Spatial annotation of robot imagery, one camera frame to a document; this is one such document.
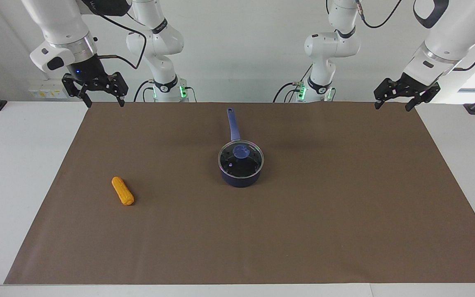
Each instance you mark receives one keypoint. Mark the white wall power box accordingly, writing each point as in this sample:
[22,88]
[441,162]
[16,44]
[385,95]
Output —
[45,91]

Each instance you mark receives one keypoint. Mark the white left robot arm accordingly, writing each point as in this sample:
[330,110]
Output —
[447,37]

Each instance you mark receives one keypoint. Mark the glass lid with blue knob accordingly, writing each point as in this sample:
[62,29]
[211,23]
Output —
[241,159]

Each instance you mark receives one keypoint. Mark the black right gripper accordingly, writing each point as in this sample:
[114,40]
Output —
[91,72]

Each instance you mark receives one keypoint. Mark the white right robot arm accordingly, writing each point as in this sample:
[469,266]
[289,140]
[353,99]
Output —
[62,24]

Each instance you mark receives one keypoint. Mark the yellow corn cob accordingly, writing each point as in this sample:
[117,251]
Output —
[122,191]

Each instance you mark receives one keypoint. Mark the brown table mat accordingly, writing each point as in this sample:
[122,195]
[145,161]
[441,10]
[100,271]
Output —
[262,231]

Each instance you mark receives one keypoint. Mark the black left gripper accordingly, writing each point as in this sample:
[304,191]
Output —
[415,86]

